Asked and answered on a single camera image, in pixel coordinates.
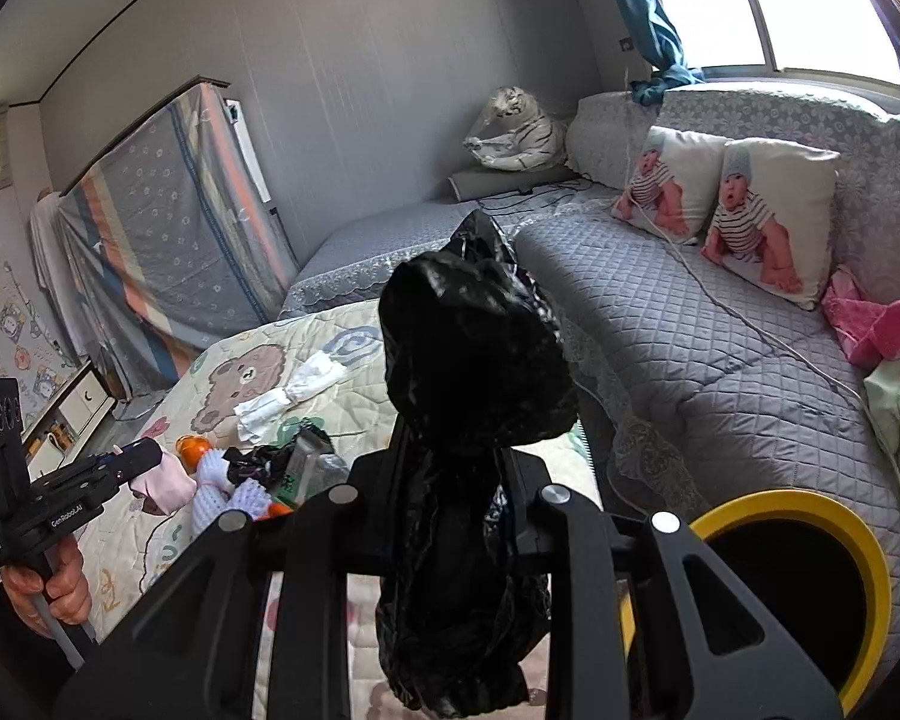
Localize striped sheet covered mattress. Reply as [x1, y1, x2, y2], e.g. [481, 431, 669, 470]
[57, 75, 302, 392]

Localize person's left forearm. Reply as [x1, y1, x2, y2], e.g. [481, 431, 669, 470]
[0, 583, 83, 720]

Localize cartoon bear printed blanket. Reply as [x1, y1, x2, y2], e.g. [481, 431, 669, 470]
[82, 304, 595, 720]

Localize grey quilted sofa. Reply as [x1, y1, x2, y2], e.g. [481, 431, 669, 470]
[277, 85, 900, 685]

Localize white tissue paper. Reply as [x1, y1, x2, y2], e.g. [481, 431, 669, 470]
[232, 349, 351, 445]

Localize long white cable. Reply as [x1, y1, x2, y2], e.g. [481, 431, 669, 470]
[619, 64, 865, 401]

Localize white tiger plush toy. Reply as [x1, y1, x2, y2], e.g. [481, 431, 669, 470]
[462, 84, 569, 173]

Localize bright window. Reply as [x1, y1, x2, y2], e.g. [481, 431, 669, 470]
[636, 0, 900, 77]

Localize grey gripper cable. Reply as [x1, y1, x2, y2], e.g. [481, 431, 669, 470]
[34, 591, 97, 670]

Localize large black plastic bag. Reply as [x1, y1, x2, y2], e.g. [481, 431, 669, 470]
[375, 210, 580, 717]

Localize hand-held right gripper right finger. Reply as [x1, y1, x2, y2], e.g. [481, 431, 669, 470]
[495, 450, 845, 720]

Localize pink cloth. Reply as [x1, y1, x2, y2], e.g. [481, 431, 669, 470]
[129, 457, 197, 516]

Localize white foam fruit net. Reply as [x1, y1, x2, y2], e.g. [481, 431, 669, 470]
[191, 454, 237, 541]

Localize small black plastic bag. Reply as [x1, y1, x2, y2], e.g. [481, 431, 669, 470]
[223, 444, 302, 486]

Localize yellow-rimmed black trash bin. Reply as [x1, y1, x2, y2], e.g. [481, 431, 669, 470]
[619, 487, 892, 698]

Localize baby print pillow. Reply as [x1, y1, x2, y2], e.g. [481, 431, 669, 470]
[610, 124, 730, 246]
[700, 136, 842, 314]

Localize low white cabinet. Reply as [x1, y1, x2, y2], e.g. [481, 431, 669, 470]
[13, 358, 119, 467]

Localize cartoon wall stickers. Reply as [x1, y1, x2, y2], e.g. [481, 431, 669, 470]
[0, 261, 77, 422]

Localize clear plastic wrapper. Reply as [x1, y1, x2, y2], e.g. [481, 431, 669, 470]
[307, 454, 355, 497]

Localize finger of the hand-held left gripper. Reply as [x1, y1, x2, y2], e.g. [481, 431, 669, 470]
[82, 437, 164, 493]

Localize green carton box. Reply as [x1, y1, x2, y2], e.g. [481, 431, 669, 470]
[270, 431, 336, 509]

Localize white hanging cloth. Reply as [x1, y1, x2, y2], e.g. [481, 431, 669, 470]
[28, 190, 85, 350]

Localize white clothes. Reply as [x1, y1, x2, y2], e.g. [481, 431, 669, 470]
[229, 478, 272, 520]

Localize person's left hand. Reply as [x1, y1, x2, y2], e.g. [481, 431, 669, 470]
[1, 538, 93, 629]

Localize blue curtain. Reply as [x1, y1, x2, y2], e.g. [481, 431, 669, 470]
[587, 0, 707, 108]

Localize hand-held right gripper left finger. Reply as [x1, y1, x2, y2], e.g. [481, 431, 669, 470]
[51, 454, 402, 720]

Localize black cables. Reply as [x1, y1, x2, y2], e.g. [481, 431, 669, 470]
[478, 181, 575, 215]

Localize grey bolster roll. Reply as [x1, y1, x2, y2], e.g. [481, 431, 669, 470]
[448, 163, 580, 203]

